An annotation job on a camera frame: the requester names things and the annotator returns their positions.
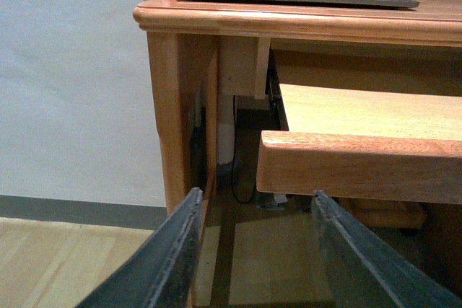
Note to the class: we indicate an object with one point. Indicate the wooden keyboard tray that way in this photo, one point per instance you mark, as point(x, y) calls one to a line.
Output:
point(379, 128)

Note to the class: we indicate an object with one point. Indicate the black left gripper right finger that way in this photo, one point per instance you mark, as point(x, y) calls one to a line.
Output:
point(363, 270)

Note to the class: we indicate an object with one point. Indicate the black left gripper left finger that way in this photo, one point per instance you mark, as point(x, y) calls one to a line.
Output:
point(161, 271)

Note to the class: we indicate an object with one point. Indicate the white pipe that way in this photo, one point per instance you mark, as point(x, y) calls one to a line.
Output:
point(225, 129)

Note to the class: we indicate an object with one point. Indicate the wooden desk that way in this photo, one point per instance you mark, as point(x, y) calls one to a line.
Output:
point(225, 49)

